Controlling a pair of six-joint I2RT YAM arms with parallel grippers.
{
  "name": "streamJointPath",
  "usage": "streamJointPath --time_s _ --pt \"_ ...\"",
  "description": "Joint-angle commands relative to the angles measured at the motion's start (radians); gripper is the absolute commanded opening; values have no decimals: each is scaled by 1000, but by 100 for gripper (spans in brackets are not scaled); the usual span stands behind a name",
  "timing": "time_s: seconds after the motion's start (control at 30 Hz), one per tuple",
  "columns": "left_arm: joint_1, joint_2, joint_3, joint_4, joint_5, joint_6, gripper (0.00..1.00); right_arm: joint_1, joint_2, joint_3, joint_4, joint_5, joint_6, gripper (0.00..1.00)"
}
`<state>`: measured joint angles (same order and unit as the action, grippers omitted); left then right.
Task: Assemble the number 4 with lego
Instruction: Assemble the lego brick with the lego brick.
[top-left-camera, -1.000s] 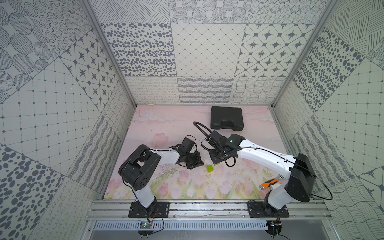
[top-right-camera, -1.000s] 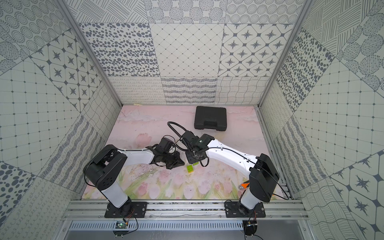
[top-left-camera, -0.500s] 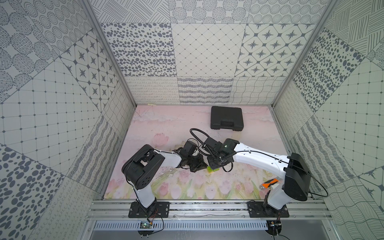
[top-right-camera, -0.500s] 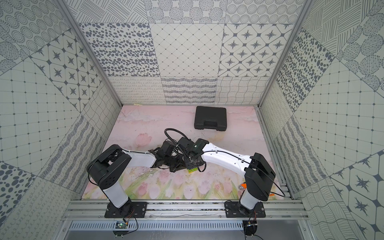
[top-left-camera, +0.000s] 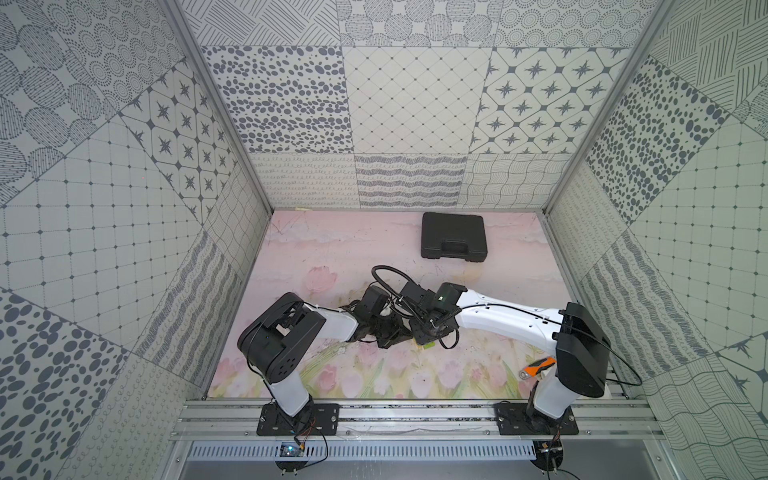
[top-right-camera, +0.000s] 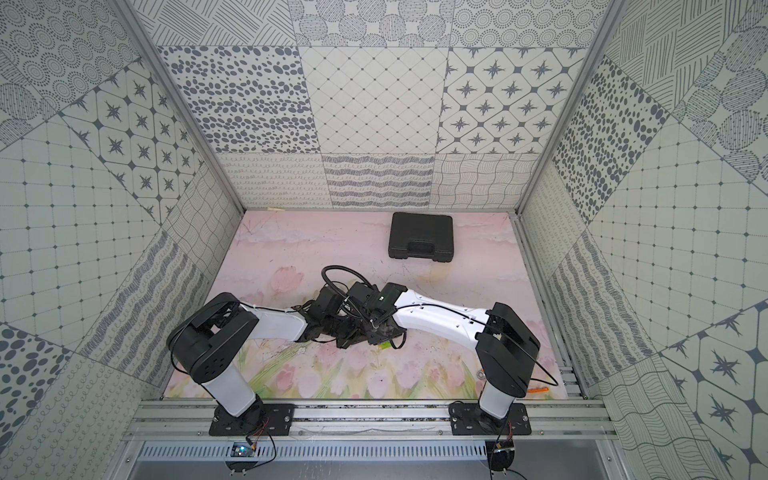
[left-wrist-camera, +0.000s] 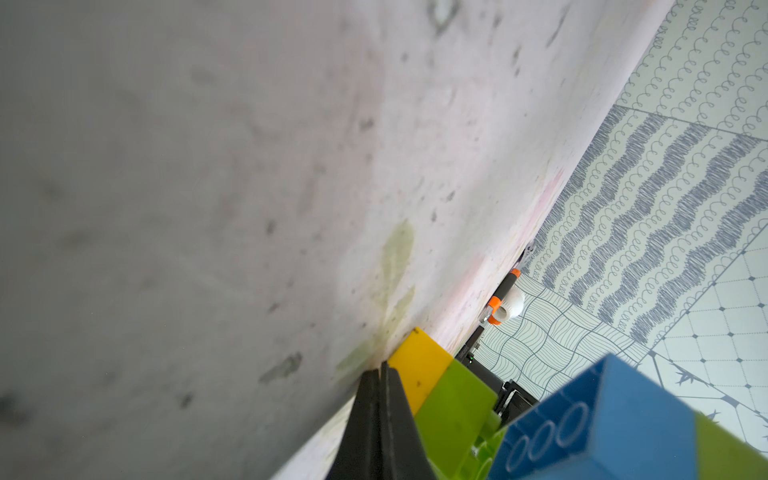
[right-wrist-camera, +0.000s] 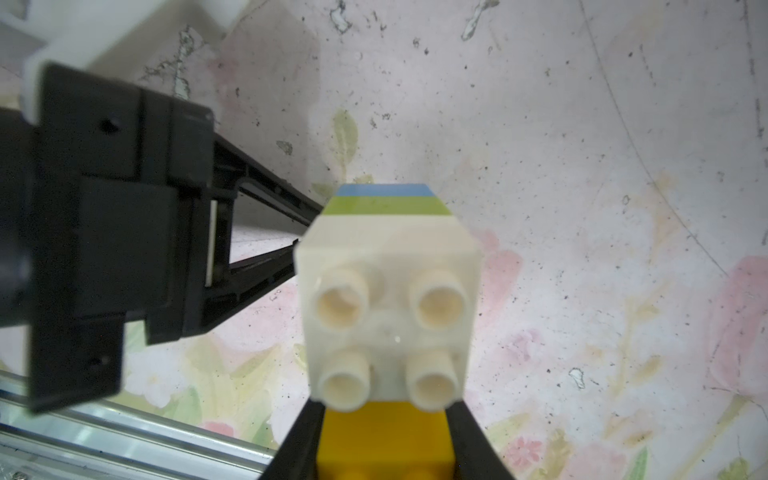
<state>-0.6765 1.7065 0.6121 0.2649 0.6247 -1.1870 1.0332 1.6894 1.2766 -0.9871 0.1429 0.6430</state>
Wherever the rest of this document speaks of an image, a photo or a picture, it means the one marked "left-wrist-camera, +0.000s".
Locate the orange handled tool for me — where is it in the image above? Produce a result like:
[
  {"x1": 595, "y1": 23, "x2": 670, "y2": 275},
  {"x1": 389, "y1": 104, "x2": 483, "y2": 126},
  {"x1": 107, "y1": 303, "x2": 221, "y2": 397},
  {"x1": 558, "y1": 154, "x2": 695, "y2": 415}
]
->
[{"x1": 479, "y1": 269, "x2": 521, "y2": 325}]

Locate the green lego brick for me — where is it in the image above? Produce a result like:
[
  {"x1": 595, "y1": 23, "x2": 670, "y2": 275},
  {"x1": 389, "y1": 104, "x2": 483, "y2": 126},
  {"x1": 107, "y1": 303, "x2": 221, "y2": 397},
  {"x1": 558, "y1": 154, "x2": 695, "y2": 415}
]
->
[
  {"x1": 695, "y1": 413, "x2": 768, "y2": 480},
  {"x1": 415, "y1": 360, "x2": 497, "y2": 478},
  {"x1": 454, "y1": 429, "x2": 507, "y2": 480}
]

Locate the yellow lego brick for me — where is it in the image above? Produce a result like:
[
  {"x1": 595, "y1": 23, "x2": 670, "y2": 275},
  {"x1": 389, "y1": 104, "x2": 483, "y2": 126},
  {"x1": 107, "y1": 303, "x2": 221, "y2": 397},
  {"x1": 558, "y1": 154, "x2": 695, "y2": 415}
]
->
[{"x1": 388, "y1": 328, "x2": 453, "y2": 416}]

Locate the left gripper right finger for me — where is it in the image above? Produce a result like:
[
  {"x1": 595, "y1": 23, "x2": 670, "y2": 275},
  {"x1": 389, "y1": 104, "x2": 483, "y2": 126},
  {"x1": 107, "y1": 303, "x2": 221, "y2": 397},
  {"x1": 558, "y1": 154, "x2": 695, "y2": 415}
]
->
[{"x1": 380, "y1": 362, "x2": 435, "y2": 479}]

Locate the blue long lego brick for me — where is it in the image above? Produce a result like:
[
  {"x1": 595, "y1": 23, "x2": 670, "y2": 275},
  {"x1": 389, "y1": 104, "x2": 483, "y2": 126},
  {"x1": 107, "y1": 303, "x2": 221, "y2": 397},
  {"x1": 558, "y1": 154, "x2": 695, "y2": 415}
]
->
[{"x1": 488, "y1": 354, "x2": 698, "y2": 479}]

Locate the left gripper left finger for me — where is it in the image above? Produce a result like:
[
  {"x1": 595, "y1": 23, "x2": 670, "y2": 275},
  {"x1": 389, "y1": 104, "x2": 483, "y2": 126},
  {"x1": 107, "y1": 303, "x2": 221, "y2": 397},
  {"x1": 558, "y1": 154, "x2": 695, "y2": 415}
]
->
[{"x1": 326, "y1": 370, "x2": 380, "y2": 479}]

